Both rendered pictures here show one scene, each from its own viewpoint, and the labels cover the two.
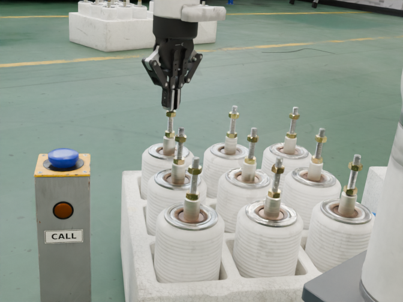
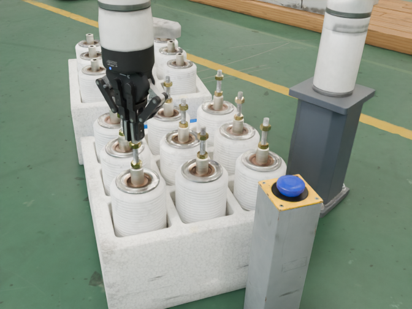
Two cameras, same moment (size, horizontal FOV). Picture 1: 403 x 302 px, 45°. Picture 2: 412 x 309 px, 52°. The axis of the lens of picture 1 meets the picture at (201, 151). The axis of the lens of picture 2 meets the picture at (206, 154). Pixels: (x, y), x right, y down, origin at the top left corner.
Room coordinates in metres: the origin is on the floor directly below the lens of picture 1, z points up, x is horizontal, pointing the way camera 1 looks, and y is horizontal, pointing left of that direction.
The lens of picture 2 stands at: (0.78, 0.66, 0.68)
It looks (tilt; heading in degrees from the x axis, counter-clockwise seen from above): 32 degrees down; 263
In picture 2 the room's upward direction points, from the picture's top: 2 degrees clockwise
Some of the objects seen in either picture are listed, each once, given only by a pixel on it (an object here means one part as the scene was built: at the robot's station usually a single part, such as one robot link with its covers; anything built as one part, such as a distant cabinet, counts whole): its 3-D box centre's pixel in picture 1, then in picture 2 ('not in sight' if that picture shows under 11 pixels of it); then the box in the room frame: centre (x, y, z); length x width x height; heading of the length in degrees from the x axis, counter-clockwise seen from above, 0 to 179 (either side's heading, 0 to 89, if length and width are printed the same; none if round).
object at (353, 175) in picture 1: (352, 178); (219, 86); (0.66, -0.22, 0.31); 0.01 x 0.01 x 0.08
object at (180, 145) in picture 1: (179, 150); (202, 146); (0.72, 0.03, 0.30); 0.01 x 0.01 x 0.08
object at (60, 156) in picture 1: (63, 159); (290, 187); (0.60, 0.18, 0.32); 0.04 x 0.04 x 0.02
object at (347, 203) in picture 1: (347, 204); (217, 102); (0.66, -0.22, 0.26); 0.02 x 0.02 x 0.03
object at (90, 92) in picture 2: not in sight; (99, 100); (0.96, -0.47, 0.16); 0.10 x 0.10 x 0.18
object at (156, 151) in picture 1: (168, 151); (137, 181); (0.83, 0.06, 0.25); 0.08 x 0.08 x 0.01
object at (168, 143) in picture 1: (169, 145); (137, 175); (0.83, 0.06, 0.26); 0.02 x 0.02 x 0.03
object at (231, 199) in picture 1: (241, 226); (183, 176); (0.74, -0.08, 0.16); 0.10 x 0.10 x 0.18
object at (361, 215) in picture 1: (345, 211); (217, 107); (0.66, -0.22, 0.25); 0.08 x 0.08 x 0.01
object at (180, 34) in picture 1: (174, 40); (129, 69); (0.83, 0.06, 0.45); 0.08 x 0.08 x 0.09
